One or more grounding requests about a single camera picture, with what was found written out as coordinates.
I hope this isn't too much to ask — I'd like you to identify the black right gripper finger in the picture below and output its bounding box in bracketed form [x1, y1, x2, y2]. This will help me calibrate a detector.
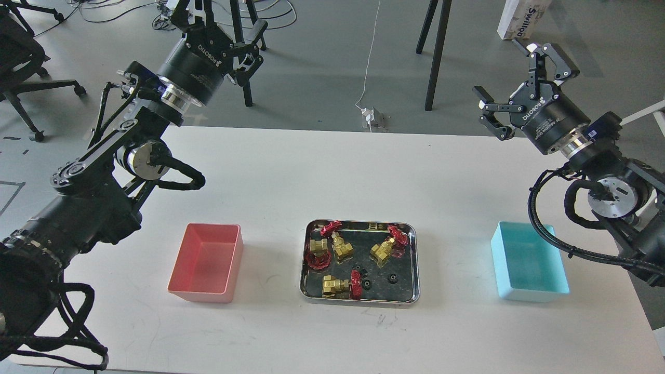
[472, 86, 525, 141]
[512, 38, 580, 99]

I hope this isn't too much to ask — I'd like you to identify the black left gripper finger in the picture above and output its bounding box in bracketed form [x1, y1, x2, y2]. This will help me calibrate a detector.
[171, 1, 215, 33]
[224, 20, 268, 87]

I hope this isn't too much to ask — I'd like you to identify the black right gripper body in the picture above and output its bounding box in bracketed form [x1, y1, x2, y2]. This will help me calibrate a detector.
[509, 83, 591, 155]

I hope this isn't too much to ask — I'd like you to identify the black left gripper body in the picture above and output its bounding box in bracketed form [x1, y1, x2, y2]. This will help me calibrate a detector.
[157, 24, 233, 105]

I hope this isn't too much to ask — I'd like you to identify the brass valve red handle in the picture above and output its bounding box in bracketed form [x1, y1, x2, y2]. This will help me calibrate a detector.
[305, 238, 331, 271]
[321, 220, 354, 263]
[369, 225, 409, 267]
[322, 269, 363, 300]

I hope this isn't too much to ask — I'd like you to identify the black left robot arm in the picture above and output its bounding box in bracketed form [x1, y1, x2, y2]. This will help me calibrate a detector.
[2, 1, 268, 371]

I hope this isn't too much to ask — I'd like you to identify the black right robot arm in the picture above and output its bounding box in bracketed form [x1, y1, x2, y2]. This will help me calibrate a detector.
[473, 38, 664, 287]

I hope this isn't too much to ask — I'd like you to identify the white cardboard box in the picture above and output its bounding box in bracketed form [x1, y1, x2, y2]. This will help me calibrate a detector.
[497, 1, 551, 40]

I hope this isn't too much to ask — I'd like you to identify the light blue plastic box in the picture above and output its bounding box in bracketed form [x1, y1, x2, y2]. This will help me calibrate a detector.
[490, 221, 570, 302]

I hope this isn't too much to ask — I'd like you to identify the pink plastic box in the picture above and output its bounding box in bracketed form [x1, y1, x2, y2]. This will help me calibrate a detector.
[168, 223, 243, 303]

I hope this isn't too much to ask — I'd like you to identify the black table leg left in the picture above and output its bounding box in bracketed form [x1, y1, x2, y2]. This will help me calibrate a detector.
[230, 1, 268, 107]

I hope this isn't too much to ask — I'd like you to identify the black table leg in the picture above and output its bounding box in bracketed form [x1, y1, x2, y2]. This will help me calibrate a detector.
[415, 0, 454, 112]
[230, 1, 268, 107]

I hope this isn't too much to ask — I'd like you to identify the white chair base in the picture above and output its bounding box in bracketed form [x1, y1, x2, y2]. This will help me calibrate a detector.
[620, 100, 664, 137]

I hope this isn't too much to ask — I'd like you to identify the black table leg right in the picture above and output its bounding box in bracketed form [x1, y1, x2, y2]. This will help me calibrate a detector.
[415, 0, 454, 112]

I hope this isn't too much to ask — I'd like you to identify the white power adapter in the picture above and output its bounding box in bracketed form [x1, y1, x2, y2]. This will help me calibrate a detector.
[360, 108, 387, 132]

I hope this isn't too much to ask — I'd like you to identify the black office chair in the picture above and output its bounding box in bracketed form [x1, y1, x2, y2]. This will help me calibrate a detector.
[1, 1, 86, 142]

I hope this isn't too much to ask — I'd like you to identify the shiny metal tray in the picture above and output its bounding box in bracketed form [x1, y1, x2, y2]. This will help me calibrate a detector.
[299, 220, 420, 305]

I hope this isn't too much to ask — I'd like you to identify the black cable bundle floor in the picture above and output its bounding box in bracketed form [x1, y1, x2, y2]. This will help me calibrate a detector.
[63, 1, 298, 31]

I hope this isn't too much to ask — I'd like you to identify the white cable on floor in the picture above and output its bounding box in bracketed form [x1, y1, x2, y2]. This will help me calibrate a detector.
[355, 0, 381, 110]

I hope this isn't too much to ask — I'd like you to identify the brass valve red handle top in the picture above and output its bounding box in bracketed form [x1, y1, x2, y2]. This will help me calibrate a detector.
[321, 220, 354, 263]

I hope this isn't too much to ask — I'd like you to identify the brass valve red handle bottom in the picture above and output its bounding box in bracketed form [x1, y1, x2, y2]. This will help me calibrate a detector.
[322, 269, 363, 300]

